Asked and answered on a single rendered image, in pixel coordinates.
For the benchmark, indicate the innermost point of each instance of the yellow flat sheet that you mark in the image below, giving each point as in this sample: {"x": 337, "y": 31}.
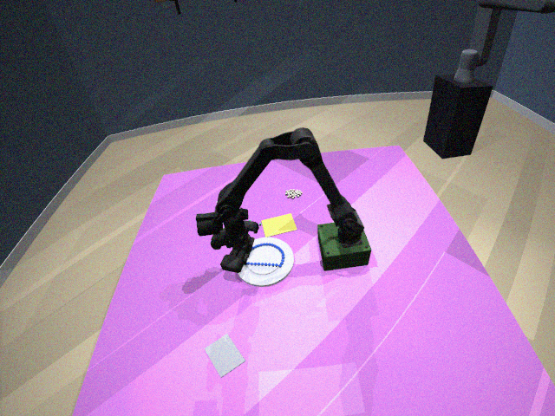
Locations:
{"x": 278, "y": 225}

